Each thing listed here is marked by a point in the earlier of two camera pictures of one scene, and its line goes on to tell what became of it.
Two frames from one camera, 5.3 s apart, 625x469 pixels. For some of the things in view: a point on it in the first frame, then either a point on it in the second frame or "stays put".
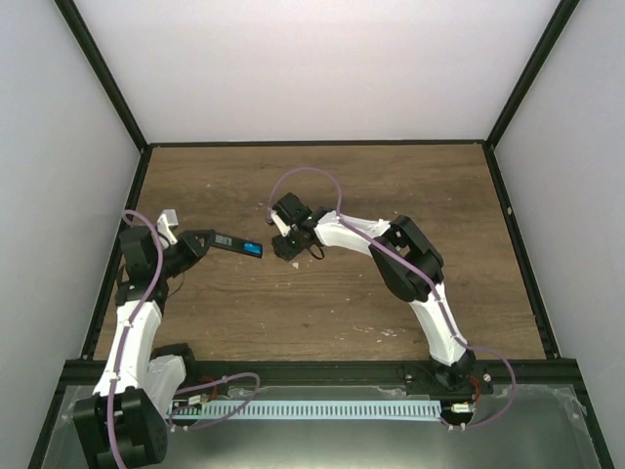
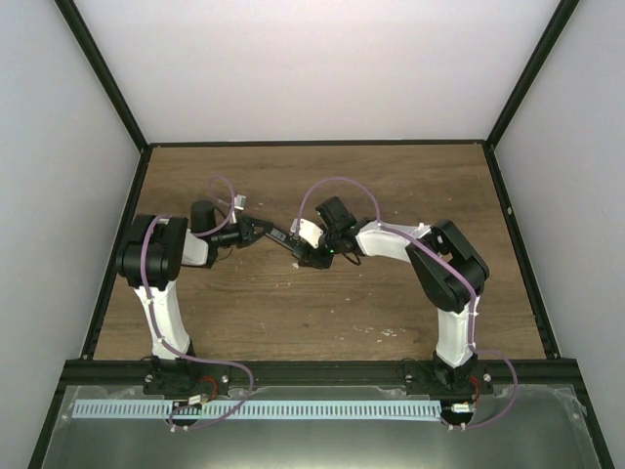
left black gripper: [194, 249] to [246, 232]
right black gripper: [287, 252] to [315, 260]
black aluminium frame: [553, 370] stays put
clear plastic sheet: [525, 428] stays put
